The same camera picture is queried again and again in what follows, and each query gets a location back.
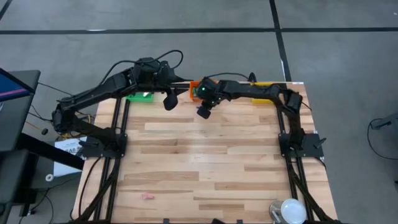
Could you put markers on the blue screen laptop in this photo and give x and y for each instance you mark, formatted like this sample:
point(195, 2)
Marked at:
point(9, 87)

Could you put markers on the green plastic basket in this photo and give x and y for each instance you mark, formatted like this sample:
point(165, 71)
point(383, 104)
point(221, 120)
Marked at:
point(136, 99)

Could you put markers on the clear metal cup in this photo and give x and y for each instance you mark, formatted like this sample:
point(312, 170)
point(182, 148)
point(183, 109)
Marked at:
point(275, 211)

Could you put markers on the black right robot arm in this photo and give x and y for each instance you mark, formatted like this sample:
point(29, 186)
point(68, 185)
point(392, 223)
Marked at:
point(248, 90)

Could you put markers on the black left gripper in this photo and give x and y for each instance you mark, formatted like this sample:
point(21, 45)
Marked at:
point(155, 76)

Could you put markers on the pink staple remover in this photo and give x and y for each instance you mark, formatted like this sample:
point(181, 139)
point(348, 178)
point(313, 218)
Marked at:
point(148, 196)

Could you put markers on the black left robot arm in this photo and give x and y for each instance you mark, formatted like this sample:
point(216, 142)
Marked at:
point(93, 93)

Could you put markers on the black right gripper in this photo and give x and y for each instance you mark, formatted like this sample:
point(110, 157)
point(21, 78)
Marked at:
point(208, 103)

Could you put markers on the orange plastic basket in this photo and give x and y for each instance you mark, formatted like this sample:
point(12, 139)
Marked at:
point(192, 93)

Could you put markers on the white dome lamp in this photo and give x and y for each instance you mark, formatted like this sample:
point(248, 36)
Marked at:
point(293, 211)

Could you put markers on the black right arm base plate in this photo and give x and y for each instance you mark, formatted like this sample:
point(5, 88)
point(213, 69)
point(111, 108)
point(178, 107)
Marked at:
point(311, 152)

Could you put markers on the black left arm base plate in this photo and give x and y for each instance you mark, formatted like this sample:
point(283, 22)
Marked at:
point(118, 152)

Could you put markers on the black aluminium table frame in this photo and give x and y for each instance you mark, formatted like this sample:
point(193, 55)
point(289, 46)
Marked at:
point(109, 186)

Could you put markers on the black side desk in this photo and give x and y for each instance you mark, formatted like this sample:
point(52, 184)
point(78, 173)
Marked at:
point(18, 124)

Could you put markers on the white printed paper sheet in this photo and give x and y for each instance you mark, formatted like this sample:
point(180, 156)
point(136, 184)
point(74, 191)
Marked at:
point(62, 168)

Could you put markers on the grey stand foot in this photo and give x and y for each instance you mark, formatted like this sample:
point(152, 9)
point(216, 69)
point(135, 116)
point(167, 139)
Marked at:
point(388, 121)

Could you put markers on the yellow plastic basket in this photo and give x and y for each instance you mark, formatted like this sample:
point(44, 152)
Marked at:
point(262, 101)

